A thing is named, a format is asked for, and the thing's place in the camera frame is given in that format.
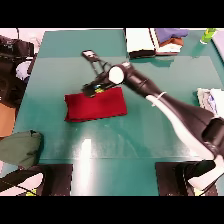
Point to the green garment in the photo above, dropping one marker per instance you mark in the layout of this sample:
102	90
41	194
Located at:
18	150

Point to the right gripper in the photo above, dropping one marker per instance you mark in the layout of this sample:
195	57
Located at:
100	82

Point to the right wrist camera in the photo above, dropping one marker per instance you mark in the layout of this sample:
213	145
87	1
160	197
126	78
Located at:
90	55

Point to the orange garment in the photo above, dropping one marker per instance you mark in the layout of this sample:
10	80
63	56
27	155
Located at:
172	42

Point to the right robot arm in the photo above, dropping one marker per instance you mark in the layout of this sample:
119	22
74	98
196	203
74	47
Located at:
180	113

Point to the white garment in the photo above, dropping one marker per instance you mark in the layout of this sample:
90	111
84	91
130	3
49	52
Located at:
140	40

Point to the purple garment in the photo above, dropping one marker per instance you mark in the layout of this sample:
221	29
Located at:
171	32

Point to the green bottle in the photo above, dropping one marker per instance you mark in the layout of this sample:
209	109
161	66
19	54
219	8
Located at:
208	35

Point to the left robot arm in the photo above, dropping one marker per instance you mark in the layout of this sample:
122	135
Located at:
23	183

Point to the red T-shirt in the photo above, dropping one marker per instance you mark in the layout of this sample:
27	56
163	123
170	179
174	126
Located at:
96	106

